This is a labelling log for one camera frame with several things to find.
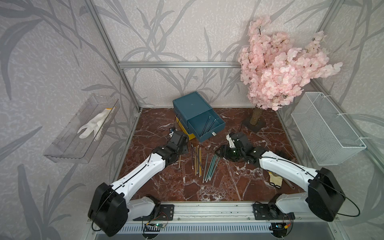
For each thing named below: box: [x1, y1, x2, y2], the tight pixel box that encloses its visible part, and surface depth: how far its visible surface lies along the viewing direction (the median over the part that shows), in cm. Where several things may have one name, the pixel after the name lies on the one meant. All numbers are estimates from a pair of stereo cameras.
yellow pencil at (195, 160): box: [194, 146, 197, 176], surface depth 93 cm
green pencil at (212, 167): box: [204, 154, 221, 183], surface depth 90 cm
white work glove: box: [77, 107, 116, 142], surface depth 68 cm
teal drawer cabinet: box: [172, 91, 213, 129], surface depth 96 cm
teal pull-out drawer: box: [187, 108, 226, 143], surface depth 90 cm
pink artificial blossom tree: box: [238, 15, 343, 125], surface depth 68 cm
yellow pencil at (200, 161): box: [199, 147, 202, 177], surface depth 94 cm
